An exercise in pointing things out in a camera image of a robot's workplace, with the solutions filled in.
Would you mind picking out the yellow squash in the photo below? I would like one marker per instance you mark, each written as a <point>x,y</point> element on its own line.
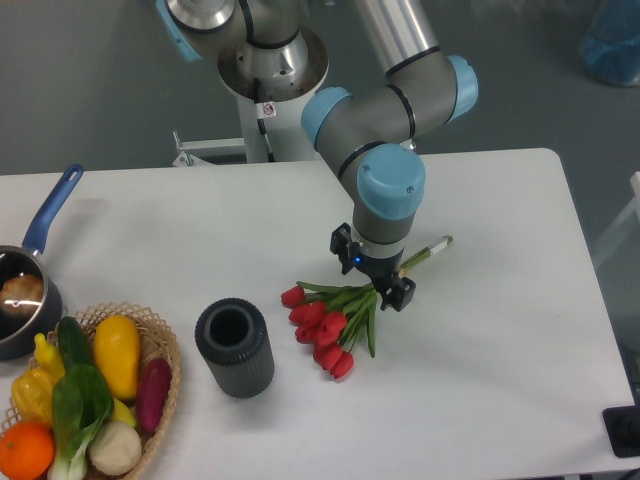
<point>117,350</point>

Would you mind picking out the blue handled saucepan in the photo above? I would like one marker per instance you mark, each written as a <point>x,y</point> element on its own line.
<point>18,332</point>

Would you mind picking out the brown bread roll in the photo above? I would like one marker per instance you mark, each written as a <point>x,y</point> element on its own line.
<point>22,295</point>

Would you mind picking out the yellow bell pepper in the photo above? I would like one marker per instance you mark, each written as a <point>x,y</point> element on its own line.
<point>32,396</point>

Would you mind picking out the blue translucent container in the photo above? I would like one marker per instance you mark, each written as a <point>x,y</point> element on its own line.
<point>610,47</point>

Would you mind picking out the purple eggplant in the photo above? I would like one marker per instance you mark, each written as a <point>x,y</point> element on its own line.
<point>153,391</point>

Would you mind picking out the beige onion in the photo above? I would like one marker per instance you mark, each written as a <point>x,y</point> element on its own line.
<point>116,449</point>

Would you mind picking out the yellow banana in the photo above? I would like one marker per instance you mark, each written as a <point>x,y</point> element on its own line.
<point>122,413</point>

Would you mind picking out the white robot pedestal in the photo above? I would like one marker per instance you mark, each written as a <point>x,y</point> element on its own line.
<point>271,88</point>

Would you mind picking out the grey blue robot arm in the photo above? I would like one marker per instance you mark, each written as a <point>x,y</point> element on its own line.
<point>364,141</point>

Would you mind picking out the small yellow pepper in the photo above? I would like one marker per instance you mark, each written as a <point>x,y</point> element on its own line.
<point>48,357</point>

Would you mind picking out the green bok choy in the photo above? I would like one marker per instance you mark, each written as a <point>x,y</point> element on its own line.
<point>81,403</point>

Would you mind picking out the red tulip bouquet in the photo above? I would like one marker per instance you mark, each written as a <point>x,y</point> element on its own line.
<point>334,319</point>

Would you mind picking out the woven wicker basket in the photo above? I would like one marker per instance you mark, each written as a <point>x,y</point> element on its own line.
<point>157,340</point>

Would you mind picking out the black device at edge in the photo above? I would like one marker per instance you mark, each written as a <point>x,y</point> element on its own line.
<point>622,426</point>

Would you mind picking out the orange fruit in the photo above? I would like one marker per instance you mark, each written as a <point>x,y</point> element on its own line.
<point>27,450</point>

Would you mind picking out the green cucumber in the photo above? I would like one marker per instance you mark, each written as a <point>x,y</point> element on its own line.
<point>72,343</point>

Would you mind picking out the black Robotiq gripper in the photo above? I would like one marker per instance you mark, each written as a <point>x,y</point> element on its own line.
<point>396,292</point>

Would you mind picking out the white frame at right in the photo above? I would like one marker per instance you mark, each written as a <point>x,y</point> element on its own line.
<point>618,229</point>

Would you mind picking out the dark grey ribbed vase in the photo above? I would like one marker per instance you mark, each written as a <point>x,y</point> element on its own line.
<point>232,337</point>

